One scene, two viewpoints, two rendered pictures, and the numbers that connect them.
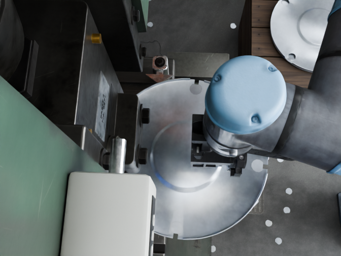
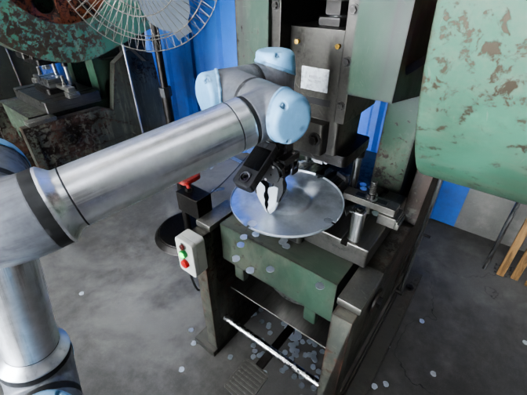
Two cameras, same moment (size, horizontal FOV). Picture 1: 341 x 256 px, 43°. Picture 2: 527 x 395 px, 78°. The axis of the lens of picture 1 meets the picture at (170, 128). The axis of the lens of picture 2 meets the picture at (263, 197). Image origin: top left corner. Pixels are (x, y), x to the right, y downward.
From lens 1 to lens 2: 0.82 m
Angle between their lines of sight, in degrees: 63
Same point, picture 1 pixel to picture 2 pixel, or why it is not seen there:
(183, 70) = (360, 273)
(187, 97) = (324, 214)
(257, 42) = not seen: outside the picture
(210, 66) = (355, 291)
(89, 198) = not seen: outside the picture
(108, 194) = not seen: outside the picture
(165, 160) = (291, 189)
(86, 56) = (328, 36)
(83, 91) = (313, 37)
